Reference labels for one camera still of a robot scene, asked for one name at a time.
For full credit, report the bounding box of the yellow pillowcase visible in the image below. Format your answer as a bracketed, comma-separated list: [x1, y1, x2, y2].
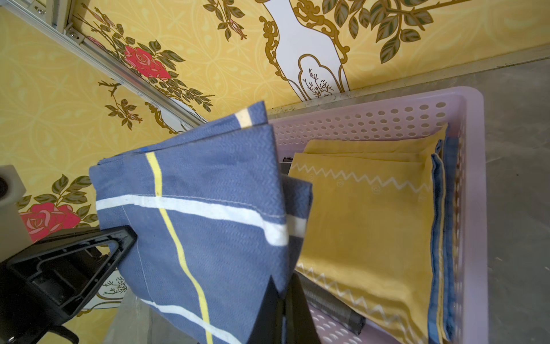
[289, 129, 446, 343]

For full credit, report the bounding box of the blue striped pillowcase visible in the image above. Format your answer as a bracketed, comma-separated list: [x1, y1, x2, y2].
[89, 102, 313, 343]

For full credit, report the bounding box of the purple plastic basket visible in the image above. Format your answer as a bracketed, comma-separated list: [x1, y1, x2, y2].
[272, 87, 488, 343]

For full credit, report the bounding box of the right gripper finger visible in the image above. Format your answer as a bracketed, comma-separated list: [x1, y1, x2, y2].
[248, 272, 321, 344]

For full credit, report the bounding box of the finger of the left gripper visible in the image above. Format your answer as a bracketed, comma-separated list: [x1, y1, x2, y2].
[7, 226, 138, 325]

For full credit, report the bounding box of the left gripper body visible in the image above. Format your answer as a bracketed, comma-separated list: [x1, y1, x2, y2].
[1, 262, 80, 343]

